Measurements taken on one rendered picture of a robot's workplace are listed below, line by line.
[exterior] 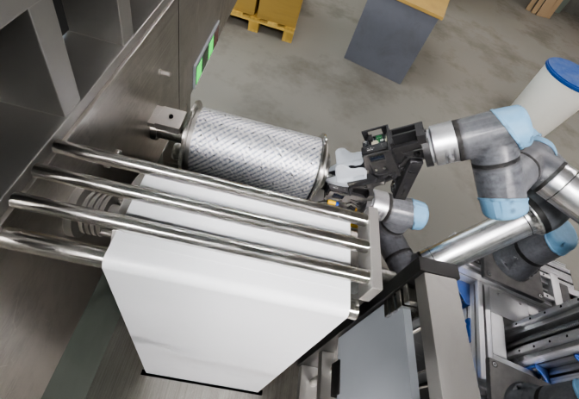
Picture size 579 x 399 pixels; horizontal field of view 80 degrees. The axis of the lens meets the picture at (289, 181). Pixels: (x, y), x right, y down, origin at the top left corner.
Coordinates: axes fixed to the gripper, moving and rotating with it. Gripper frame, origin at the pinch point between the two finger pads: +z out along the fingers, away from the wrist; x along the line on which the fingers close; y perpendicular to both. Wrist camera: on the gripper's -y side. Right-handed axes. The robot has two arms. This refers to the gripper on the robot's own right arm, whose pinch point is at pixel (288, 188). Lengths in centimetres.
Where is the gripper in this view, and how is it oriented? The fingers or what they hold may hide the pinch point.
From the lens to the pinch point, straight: 86.1
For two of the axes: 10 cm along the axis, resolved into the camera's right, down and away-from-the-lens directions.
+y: 2.4, -6.0, -7.6
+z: -9.6, -2.4, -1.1
